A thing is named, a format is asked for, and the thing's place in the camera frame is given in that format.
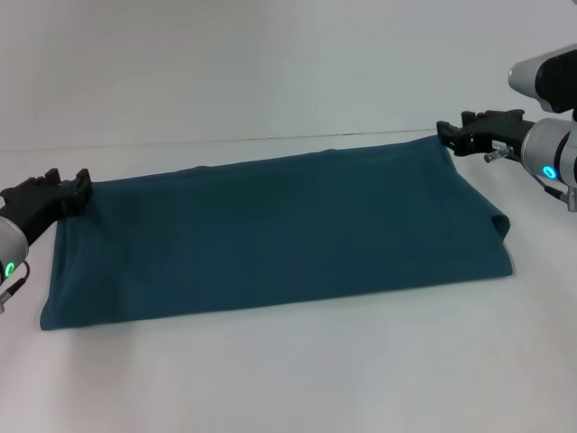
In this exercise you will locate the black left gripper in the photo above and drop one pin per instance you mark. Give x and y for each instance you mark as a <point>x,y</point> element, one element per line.
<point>38,203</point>

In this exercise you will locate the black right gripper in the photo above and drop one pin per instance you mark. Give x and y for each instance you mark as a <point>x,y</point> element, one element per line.
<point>498,131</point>

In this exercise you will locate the teal blue FREE t-shirt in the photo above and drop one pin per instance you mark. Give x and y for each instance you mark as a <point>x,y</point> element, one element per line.
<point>270,234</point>

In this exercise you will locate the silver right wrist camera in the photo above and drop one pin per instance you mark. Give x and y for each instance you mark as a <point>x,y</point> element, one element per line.
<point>545,76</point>

